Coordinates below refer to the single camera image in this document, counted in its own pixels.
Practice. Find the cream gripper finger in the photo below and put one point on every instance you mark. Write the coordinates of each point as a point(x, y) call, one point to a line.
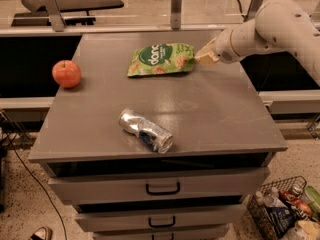
point(206, 58)
point(207, 48)

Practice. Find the green rice chip bag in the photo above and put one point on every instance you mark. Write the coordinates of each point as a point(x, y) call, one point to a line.
point(166, 58)

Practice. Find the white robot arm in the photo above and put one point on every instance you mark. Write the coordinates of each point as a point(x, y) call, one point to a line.
point(279, 25)

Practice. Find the blue snack bag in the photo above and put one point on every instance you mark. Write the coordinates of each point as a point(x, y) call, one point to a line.
point(281, 218)

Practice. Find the grey drawer cabinet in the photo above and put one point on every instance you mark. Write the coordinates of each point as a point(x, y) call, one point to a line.
point(223, 141)

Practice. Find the crushed silver can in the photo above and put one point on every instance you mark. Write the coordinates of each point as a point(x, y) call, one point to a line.
point(152, 135)

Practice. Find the black bench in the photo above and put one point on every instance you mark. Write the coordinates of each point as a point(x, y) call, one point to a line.
point(38, 16)

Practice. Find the red apple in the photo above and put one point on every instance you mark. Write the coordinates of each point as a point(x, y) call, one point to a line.
point(66, 73)

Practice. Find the clear plastic water bottle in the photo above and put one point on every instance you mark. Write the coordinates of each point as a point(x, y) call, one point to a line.
point(271, 198)

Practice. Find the green lidded jar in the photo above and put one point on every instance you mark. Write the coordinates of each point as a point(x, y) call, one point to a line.
point(312, 198)

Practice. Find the red snack packet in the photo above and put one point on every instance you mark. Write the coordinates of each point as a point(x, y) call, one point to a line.
point(294, 200)

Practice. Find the shoe tip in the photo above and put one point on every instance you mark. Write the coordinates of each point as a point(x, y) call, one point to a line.
point(43, 233)

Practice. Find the middle metal bracket post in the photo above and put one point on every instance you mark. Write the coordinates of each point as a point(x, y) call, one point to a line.
point(175, 14)

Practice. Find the metal bracket post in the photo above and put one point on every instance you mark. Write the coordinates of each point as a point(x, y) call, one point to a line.
point(253, 8)
point(175, 14)
point(55, 18)

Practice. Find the right metal bracket post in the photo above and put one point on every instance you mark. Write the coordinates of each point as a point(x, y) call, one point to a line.
point(253, 8)

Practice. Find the top drawer black handle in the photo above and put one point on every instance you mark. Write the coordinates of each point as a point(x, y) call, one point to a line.
point(162, 190)

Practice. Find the drawer black handle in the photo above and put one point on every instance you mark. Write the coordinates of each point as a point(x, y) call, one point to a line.
point(161, 222)
point(162, 190)
point(163, 236)

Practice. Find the left metal bracket post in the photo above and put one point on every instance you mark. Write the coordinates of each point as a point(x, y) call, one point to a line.
point(55, 18)

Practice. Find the middle drawer black handle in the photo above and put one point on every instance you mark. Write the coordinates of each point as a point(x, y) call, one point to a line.
point(161, 222)

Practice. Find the wire mesh basket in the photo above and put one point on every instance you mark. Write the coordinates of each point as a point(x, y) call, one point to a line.
point(259, 213)

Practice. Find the bottom drawer black handle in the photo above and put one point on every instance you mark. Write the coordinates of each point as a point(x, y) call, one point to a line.
point(163, 236)

